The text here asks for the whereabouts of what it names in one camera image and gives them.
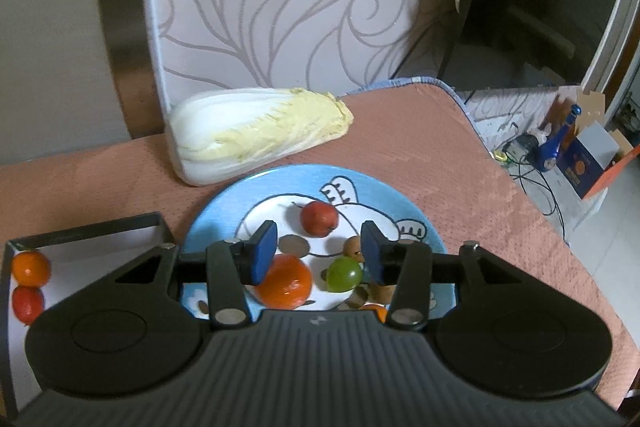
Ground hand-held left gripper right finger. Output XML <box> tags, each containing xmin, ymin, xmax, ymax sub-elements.
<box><xmin>360</xmin><ymin>220</ymin><xmax>526</xmax><ymax>332</ymax></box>

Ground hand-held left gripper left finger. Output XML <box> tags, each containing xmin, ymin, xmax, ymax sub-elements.
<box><xmin>112</xmin><ymin>220</ymin><xmax>279</xmax><ymax>327</ymax></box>

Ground round green tomato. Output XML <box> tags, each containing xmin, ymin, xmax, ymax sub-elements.
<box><xmin>326</xmin><ymin>256</ymin><xmax>364</xmax><ymax>294</ymax></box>

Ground orange cherry tomato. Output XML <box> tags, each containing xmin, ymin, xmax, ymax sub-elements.
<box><xmin>360</xmin><ymin>303</ymin><xmax>390</xmax><ymax>323</ymax></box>

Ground blue cartoon plate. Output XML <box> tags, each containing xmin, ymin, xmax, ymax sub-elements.
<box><xmin>181</xmin><ymin>164</ymin><xmax>457</xmax><ymax>322</ymax></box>

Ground black cardboard box white inside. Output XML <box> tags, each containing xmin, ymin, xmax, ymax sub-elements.
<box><xmin>0</xmin><ymin>213</ymin><xmax>179</xmax><ymax>348</ymax></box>

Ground round orange fruit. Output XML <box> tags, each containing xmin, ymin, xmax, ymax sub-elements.
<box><xmin>254</xmin><ymin>254</ymin><xmax>314</xmax><ymax>312</ymax></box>

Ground small red fruit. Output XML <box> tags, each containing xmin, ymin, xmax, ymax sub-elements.
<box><xmin>292</xmin><ymin>201</ymin><xmax>339</xmax><ymax>238</ymax></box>

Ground napa cabbage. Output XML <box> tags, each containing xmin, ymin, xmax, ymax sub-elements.
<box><xmin>167</xmin><ymin>88</ymin><xmax>355</xmax><ymax>186</ymax></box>

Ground blue bottle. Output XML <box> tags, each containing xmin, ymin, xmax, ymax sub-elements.
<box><xmin>537</xmin><ymin>104</ymin><xmax>583</xmax><ymax>172</ymax></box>

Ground orange and blue box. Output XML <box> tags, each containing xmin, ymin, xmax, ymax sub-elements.
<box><xmin>556</xmin><ymin>127</ymin><xmax>640</xmax><ymax>200</ymax></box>

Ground orange mandarin with stem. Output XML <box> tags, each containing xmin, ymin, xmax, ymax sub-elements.
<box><xmin>11</xmin><ymin>250</ymin><xmax>52</xmax><ymax>286</ymax></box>

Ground large red fruit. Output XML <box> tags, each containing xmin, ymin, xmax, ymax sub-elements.
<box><xmin>11</xmin><ymin>286</ymin><xmax>46</xmax><ymax>325</ymax></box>

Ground brown cardboard box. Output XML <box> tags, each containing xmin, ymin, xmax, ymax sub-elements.
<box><xmin>550</xmin><ymin>84</ymin><xmax>607</xmax><ymax>132</ymax></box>

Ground black floor cable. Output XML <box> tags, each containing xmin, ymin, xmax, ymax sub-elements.
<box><xmin>492</xmin><ymin>122</ymin><xmax>571</xmax><ymax>248</ymax></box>

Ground white door frame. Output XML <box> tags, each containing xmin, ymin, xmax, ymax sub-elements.
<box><xmin>580</xmin><ymin>0</ymin><xmax>640</xmax><ymax>128</ymax></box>

